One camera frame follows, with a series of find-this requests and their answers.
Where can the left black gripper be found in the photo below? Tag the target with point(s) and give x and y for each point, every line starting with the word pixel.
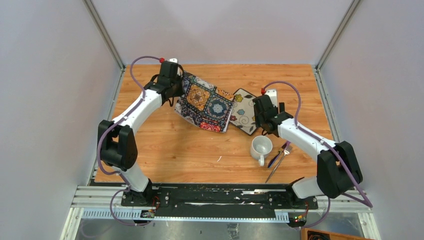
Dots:
pixel 180 91

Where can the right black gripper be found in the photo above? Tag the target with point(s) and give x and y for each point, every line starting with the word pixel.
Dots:
pixel 258 119

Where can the colourful patterned placemat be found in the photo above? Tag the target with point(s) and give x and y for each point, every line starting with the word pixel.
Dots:
pixel 204 104

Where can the square floral plate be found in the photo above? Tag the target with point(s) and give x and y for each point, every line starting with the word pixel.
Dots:
pixel 242 115

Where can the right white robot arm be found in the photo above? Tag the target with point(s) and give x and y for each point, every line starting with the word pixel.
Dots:
pixel 337 170

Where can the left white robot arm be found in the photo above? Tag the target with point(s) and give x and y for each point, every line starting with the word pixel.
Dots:
pixel 117 151

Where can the silver fork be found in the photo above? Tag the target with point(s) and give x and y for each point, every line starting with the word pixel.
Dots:
pixel 278 162

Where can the white mug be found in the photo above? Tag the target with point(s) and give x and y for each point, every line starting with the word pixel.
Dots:
pixel 261 146

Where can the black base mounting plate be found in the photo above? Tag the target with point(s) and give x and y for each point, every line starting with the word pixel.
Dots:
pixel 223 201

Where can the orange wooden box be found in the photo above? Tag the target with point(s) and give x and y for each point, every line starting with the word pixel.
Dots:
pixel 314 234

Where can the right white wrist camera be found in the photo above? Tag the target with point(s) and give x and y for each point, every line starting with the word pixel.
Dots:
pixel 273 95

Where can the purple handled knife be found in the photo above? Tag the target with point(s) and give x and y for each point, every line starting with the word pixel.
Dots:
pixel 279 152

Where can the aluminium frame rail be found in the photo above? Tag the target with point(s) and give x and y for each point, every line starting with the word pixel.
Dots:
pixel 104 202

